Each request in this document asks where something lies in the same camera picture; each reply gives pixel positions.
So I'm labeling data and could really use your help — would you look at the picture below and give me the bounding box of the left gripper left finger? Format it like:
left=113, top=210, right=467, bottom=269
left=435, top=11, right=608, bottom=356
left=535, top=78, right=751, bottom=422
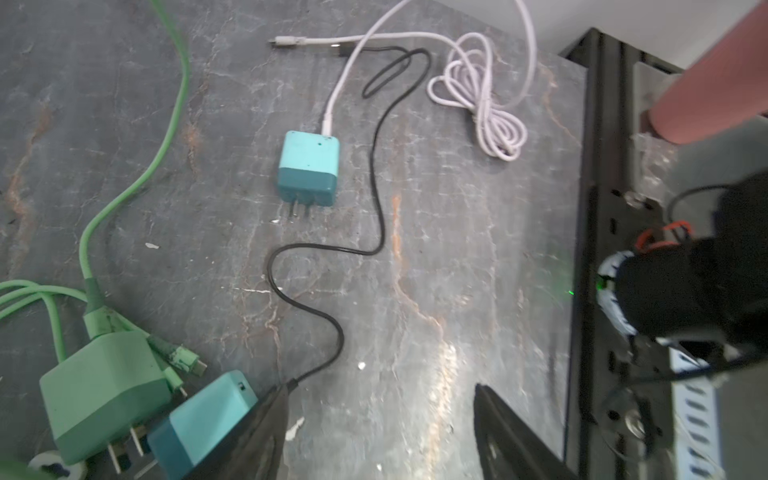
left=185, top=385, right=289, bottom=480

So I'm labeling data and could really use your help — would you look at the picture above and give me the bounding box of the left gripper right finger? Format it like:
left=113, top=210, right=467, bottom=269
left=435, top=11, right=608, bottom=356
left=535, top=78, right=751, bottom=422
left=473, top=383, right=576, bottom=480

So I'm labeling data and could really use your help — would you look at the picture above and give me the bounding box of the green charger plug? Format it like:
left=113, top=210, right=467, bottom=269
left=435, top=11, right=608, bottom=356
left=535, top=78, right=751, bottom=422
left=40, top=332, right=172, bottom=465

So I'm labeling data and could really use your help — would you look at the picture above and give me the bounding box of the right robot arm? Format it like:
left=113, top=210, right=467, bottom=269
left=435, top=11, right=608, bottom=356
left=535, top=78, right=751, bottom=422
left=596, top=171, right=767, bottom=354

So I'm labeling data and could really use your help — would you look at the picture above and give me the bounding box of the light teal charger plug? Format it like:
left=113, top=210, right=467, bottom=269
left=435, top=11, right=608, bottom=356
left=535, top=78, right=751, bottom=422
left=147, top=370, right=258, bottom=479

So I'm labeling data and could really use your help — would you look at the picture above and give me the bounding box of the dark teal charger plug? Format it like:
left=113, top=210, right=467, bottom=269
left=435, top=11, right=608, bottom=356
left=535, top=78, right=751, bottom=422
left=277, top=130, right=341, bottom=215

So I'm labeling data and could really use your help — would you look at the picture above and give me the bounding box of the pink plastic cup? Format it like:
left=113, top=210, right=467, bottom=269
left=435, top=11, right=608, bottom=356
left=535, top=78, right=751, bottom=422
left=648, top=1, right=767, bottom=145

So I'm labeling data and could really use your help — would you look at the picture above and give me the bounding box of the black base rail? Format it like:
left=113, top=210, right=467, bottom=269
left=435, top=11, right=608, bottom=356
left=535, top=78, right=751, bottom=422
left=564, top=28, right=674, bottom=479

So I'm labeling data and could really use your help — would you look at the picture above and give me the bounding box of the black thin cable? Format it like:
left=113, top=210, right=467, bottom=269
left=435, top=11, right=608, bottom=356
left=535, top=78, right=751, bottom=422
left=265, top=46, right=433, bottom=391

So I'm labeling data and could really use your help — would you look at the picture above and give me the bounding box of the white slotted cable duct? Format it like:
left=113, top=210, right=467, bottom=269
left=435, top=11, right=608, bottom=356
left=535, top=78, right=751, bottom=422
left=671, top=377, right=727, bottom=479

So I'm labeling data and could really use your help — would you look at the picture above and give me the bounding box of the white charging cable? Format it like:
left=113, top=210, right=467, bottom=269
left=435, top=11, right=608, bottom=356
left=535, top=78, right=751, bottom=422
left=268, top=0, right=538, bottom=163

